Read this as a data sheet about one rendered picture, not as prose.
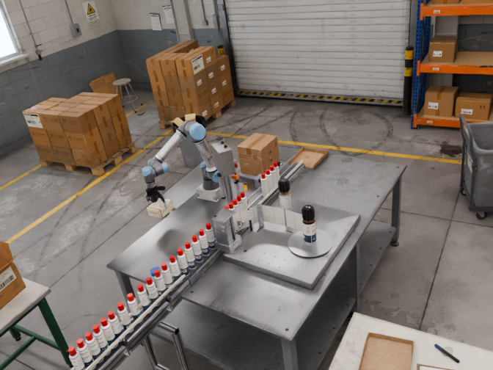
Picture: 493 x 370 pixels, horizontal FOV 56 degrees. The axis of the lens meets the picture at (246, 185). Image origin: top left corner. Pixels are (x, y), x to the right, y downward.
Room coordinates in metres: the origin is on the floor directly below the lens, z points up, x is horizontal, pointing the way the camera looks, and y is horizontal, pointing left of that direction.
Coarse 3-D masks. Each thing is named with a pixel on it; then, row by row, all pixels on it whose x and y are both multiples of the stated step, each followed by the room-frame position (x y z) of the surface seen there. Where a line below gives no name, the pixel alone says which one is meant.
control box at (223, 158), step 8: (216, 144) 2.99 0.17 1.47; (224, 144) 2.97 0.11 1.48; (216, 152) 2.89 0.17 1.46; (224, 152) 2.86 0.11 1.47; (232, 152) 2.88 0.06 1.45; (216, 160) 2.92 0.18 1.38; (224, 160) 2.85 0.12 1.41; (232, 160) 2.87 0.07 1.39; (216, 168) 2.97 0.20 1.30; (224, 168) 2.85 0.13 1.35; (232, 168) 2.87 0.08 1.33
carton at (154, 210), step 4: (168, 200) 3.07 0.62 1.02; (152, 204) 3.05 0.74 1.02; (156, 204) 3.04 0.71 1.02; (168, 204) 3.04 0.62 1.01; (148, 208) 3.00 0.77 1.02; (152, 208) 2.99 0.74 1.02; (156, 208) 2.98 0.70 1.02; (160, 208) 2.97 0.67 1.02; (164, 208) 3.00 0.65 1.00; (168, 208) 3.03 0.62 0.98; (148, 212) 3.01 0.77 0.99; (152, 212) 2.98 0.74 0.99; (156, 212) 2.96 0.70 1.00; (160, 212) 2.95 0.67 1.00; (164, 212) 2.99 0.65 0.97; (168, 212) 3.02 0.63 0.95; (152, 216) 2.99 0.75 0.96; (156, 216) 2.96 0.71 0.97; (160, 216) 2.94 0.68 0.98
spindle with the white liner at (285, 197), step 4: (280, 180) 2.87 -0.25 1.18; (284, 180) 2.86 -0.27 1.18; (280, 184) 2.84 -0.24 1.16; (284, 184) 2.83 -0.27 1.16; (288, 184) 2.85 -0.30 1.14; (280, 188) 2.84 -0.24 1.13; (284, 188) 2.83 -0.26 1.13; (288, 188) 2.84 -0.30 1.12; (280, 192) 2.86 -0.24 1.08; (284, 192) 2.83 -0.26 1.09; (288, 192) 2.86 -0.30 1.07; (280, 196) 2.84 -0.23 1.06; (284, 196) 2.83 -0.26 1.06; (288, 196) 2.83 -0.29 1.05; (280, 200) 2.85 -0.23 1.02; (284, 200) 2.82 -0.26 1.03; (288, 200) 2.83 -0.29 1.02; (280, 204) 2.85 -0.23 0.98; (284, 204) 2.83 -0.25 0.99; (288, 204) 2.83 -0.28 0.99; (288, 208) 2.83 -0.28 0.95
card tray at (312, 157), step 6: (300, 150) 3.91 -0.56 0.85; (306, 150) 3.94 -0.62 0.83; (312, 150) 3.90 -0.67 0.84; (318, 150) 3.86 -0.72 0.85; (324, 150) 3.82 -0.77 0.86; (300, 156) 3.83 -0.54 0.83; (306, 156) 3.82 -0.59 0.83; (312, 156) 3.80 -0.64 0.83; (318, 156) 3.78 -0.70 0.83; (324, 156) 3.75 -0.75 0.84; (288, 162) 3.73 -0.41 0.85; (306, 162) 3.70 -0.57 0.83; (312, 162) 3.69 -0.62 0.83; (318, 162) 3.65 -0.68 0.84; (312, 168) 3.58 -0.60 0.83
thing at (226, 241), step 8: (232, 216) 2.60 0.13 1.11; (216, 224) 2.53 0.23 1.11; (224, 224) 2.49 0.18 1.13; (232, 224) 2.55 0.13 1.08; (216, 232) 2.54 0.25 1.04; (224, 232) 2.50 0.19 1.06; (232, 232) 2.56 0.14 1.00; (216, 240) 2.58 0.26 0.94; (224, 240) 2.51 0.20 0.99; (232, 240) 2.52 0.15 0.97; (240, 240) 2.59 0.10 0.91; (216, 248) 2.56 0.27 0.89; (224, 248) 2.52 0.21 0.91; (232, 248) 2.51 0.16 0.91
